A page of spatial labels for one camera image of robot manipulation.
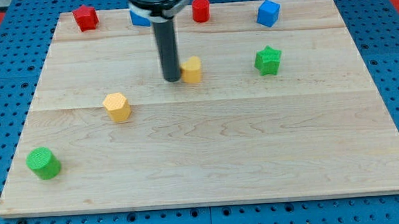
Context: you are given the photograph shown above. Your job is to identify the yellow hexagon block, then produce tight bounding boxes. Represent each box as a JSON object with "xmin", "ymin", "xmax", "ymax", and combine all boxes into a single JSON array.
[{"xmin": 103, "ymin": 92, "xmax": 132, "ymax": 122}]

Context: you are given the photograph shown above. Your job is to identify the blue block behind arm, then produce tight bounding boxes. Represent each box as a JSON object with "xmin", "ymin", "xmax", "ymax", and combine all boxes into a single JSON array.
[{"xmin": 130, "ymin": 10, "xmax": 151, "ymax": 27}]

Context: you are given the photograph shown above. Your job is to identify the yellow heart block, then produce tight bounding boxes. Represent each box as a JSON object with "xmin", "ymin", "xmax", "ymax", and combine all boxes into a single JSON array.
[{"xmin": 180, "ymin": 56, "xmax": 202, "ymax": 83}]

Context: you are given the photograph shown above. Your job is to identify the green star block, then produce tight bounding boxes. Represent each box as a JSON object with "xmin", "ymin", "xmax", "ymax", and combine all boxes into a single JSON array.
[{"xmin": 254, "ymin": 46, "xmax": 282, "ymax": 76}]

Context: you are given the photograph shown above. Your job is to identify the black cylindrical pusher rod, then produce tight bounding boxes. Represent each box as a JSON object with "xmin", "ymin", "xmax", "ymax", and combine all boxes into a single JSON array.
[{"xmin": 152, "ymin": 19, "xmax": 181, "ymax": 83}]

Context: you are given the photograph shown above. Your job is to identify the wooden board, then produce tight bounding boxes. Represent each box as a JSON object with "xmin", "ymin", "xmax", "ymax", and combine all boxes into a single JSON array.
[{"xmin": 0, "ymin": 0, "xmax": 399, "ymax": 218}]

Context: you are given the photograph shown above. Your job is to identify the red cylinder block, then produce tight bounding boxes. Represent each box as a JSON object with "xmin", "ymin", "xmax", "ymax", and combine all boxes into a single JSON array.
[{"xmin": 191, "ymin": 0, "xmax": 210, "ymax": 23}]

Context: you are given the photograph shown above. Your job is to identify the blue cube block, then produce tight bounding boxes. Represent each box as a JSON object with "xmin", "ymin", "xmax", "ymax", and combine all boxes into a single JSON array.
[{"xmin": 256, "ymin": 0, "xmax": 281, "ymax": 27}]

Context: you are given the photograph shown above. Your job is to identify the red star block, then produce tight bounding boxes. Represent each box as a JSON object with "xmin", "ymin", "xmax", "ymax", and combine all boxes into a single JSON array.
[{"xmin": 72, "ymin": 4, "xmax": 99, "ymax": 32}]

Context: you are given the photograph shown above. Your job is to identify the green cylinder block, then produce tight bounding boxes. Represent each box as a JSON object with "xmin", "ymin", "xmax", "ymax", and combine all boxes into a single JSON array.
[{"xmin": 26, "ymin": 146, "xmax": 61, "ymax": 180}]

